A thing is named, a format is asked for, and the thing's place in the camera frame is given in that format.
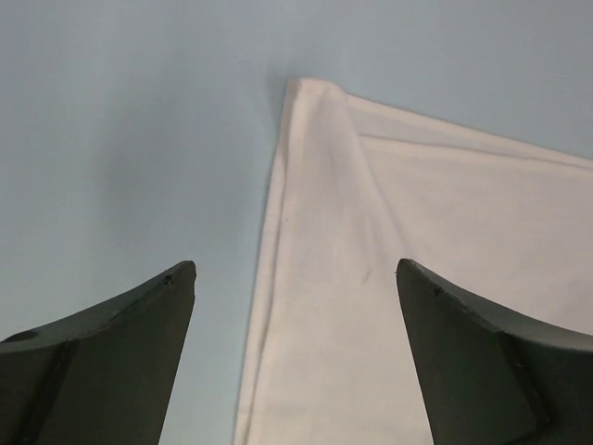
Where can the white cloth napkin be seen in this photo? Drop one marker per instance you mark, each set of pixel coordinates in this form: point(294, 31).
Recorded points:
point(357, 186)

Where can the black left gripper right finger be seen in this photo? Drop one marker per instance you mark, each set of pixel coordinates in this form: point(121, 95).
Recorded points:
point(491, 375)

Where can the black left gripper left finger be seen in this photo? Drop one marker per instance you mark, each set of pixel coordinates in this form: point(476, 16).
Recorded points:
point(103, 375)

